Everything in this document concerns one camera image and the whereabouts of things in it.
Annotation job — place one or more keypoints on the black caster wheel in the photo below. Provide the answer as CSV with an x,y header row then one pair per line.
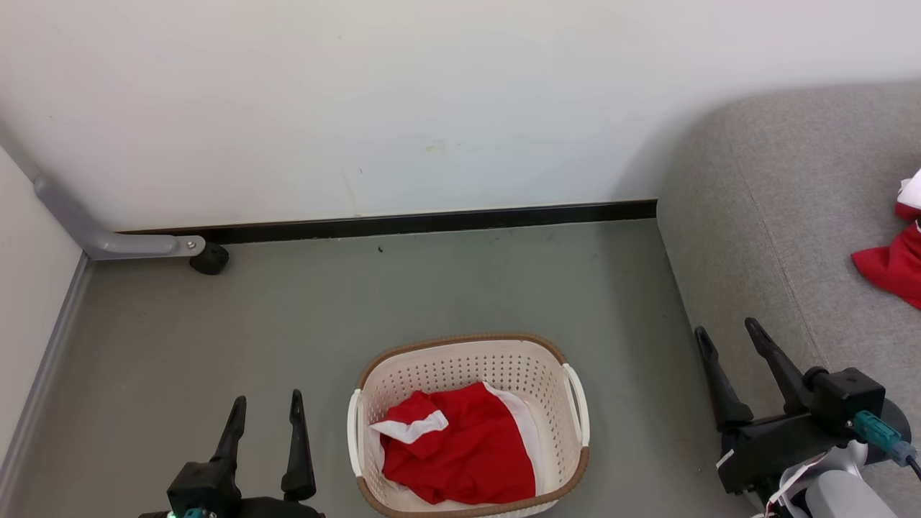
x,y
209,259

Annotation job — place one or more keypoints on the grey metal partition foot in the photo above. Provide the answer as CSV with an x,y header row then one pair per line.
x,y
129,246

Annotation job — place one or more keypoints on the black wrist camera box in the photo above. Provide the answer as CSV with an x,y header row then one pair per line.
x,y
849,396

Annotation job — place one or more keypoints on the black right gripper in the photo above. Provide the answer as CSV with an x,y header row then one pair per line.
x,y
770,450

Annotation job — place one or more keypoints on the black wall baseboard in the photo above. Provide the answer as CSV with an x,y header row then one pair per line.
x,y
432,221

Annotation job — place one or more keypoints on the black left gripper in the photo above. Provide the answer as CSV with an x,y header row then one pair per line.
x,y
205,493

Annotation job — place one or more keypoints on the grey partition bottom rail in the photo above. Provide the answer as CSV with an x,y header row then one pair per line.
x,y
43,374

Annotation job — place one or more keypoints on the grey fabric sofa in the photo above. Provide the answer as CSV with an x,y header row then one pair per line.
x,y
791,216

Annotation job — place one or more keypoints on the red white-trimmed garment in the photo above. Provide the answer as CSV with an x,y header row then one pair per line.
x,y
899,266
468,453

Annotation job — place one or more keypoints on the cream perforated laundry basket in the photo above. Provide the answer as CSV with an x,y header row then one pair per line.
x,y
460,367

